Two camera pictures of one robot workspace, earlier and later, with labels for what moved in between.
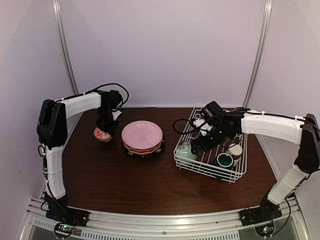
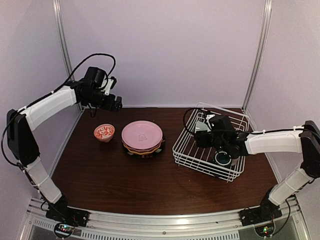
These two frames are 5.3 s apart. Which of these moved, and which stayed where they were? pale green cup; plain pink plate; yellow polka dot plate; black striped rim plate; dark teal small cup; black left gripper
Moved: black left gripper; pale green cup
Stayed: yellow polka dot plate; plain pink plate; dark teal small cup; black striped rim plate
